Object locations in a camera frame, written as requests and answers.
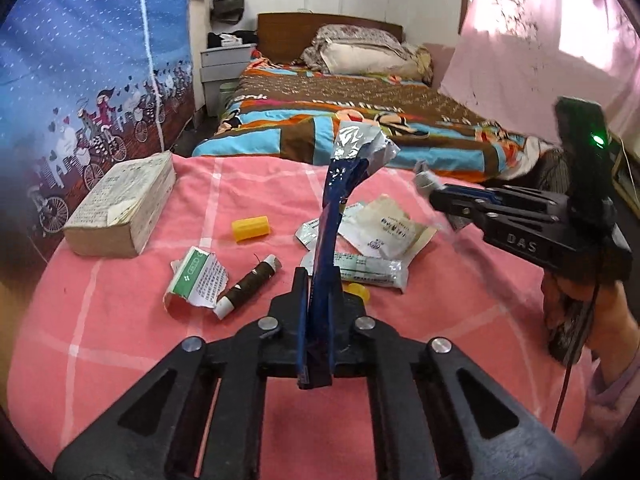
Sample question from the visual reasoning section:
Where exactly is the person's right forearm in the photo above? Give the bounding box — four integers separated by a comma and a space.
570, 345, 640, 466

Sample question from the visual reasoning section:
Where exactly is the person's right hand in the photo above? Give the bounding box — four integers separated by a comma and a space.
541, 272, 640, 376

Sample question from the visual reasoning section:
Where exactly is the blue printed wardrobe cover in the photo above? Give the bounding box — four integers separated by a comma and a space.
0, 0, 196, 261

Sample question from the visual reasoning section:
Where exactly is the grey white wrapper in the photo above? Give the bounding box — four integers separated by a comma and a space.
414, 160, 443, 197

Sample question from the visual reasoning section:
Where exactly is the dark clothes pile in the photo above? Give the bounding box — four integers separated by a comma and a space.
207, 32, 258, 49

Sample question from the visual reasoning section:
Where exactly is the grey nightstand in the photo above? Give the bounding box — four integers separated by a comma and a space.
200, 42, 258, 116

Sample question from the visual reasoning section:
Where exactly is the thick old book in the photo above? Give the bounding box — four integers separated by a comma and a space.
62, 151, 177, 258

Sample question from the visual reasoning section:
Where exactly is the yellow plastic cap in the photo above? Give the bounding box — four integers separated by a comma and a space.
231, 215, 271, 243

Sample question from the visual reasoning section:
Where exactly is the wooden headboard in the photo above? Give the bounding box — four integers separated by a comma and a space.
257, 12, 405, 65

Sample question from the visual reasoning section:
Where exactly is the floral folded bedding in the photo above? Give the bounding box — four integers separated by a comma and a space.
400, 42, 434, 84

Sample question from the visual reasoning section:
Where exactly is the white green tube pack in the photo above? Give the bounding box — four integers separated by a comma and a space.
300, 250, 409, 293

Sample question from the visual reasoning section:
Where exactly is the beige paper packet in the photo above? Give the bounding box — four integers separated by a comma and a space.
345, 195, 437, 266

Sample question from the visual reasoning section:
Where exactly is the wooden desk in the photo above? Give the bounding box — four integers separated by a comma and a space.
612, 150, 640, 198

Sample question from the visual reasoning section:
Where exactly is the floral pillow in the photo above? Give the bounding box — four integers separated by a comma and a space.
312, 24, 406, 61

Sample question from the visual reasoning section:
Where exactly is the pale green bin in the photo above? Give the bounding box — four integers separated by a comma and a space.
218, 82, 239, 118

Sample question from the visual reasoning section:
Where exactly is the small white sachet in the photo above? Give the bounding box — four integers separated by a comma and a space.
295, 218, 321, 251

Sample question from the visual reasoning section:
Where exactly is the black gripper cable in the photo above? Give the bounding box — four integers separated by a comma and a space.
550, 280, 601, 433

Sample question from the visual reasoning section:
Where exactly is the cream pillow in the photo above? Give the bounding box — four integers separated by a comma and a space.
320, 42, 418, 78

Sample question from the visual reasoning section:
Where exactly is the torn green white box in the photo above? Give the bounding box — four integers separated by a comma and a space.
163, 246, 231, 320

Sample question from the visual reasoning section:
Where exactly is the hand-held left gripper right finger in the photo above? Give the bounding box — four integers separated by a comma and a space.
330, 281, 583, 480

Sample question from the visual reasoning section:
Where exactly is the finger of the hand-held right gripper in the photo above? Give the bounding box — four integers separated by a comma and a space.
429, 190, 501, 235
442, 184, 557, 207

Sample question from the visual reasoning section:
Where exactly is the pink curtain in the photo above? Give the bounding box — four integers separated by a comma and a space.
440, 0, 640, 146

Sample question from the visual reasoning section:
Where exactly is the dark striped cloth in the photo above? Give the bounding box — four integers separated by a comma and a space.
534, 147, 572, 192

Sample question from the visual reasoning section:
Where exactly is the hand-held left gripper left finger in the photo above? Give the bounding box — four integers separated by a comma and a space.
52, 267, 313, 480

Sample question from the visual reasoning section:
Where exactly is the blue foil snack wrapper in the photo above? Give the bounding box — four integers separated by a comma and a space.
295, 121, 401, 391

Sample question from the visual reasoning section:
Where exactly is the brown thread spool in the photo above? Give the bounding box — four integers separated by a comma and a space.
214, 255, 282, 320

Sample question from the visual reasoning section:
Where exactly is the white paper sachet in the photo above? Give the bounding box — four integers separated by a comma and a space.
339, 202, 368, 240

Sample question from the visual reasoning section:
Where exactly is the patchwork quilt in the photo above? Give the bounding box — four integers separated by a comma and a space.
192, 57, 556, 183

